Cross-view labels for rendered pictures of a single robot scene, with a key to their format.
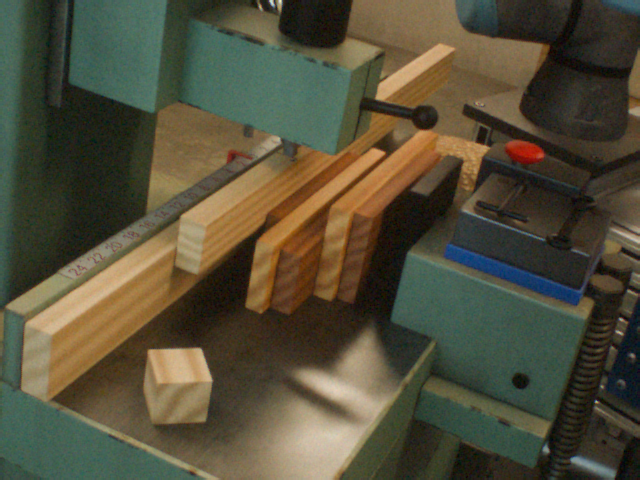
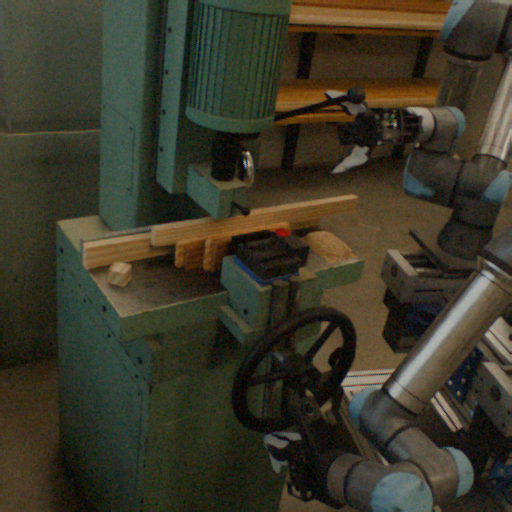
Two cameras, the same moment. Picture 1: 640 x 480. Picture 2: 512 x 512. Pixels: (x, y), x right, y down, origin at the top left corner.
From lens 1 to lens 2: 0.80 m
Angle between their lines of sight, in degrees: 29
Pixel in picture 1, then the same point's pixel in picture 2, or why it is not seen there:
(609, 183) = not seen: hidden behind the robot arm
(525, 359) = (247, 303)
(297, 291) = (189, 262)
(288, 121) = (207, 204)
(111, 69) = (163, 177)
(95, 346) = (109, 258)
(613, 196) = not seen: hidden behind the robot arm
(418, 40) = not seen: outside the picture
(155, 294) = (141, 250)
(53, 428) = (87, 277)
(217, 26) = (194, 168)
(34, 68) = (144, 173)
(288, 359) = (169, 280)
